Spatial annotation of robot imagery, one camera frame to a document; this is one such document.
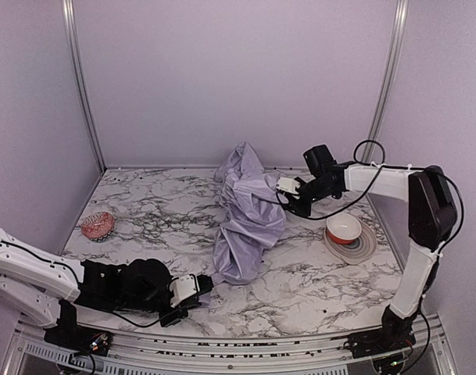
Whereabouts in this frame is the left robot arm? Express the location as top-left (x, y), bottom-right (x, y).
top-left (0, 227), bottom-right (213, 356)

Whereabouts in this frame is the left aluminium frame post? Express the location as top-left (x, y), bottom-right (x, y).
top-left (61, 0), bottom-right (106, 174)

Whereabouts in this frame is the grey ringed plate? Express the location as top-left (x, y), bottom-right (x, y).
top-left (324, 223), bottom-right (378, 265)

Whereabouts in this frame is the aluminium frame post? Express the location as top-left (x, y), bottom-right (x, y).
top-left (61, 0), bottom-right (106, 174)
top-left (369, 0), bottom-right (410, 140)

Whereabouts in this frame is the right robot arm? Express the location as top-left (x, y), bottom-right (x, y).
top-left (276, 145), bottom-right (464, 359)

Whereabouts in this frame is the lilac folding umbrella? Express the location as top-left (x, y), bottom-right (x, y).
top-left (211, 141), bottom-right (286, 286)

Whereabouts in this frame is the right aluminium frame post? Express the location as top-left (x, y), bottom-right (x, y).
top-left (369, 0), bottom-right (410, 140)

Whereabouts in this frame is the red patterned bowl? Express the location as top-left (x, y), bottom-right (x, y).
top-left (81, 212), bottom-right (115, 241)

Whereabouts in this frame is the orange white bowl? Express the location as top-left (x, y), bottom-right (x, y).
top-left (326, 212), bottom-right (362, 245)

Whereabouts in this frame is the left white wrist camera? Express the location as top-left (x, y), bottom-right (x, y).
top-left (169, 274), bottom-right (200, 308)

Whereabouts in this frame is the aluminium front rail base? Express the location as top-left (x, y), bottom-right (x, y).
top-left (1, 314), bottom-right (458, 374)

